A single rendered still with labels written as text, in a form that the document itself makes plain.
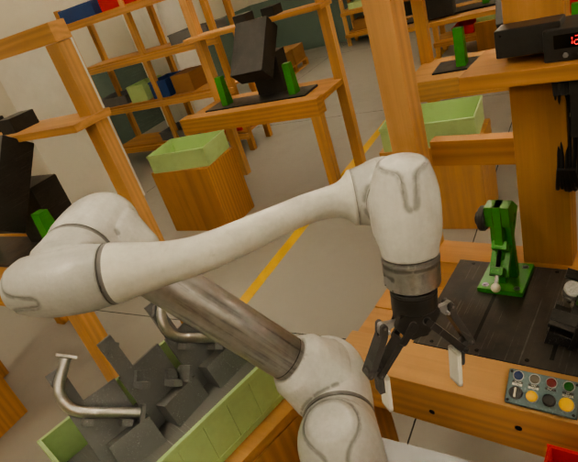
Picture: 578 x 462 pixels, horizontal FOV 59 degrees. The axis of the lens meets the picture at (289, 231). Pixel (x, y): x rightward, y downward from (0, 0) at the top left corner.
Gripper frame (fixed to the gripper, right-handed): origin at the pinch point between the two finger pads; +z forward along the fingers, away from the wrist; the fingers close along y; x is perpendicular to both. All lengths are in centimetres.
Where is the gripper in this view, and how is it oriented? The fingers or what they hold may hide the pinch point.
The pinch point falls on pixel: (422, 389)
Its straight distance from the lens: 96.0
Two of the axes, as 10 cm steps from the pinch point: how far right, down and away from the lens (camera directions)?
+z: 1.6, 9.2, 3.4
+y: -9.4, 2.5, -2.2
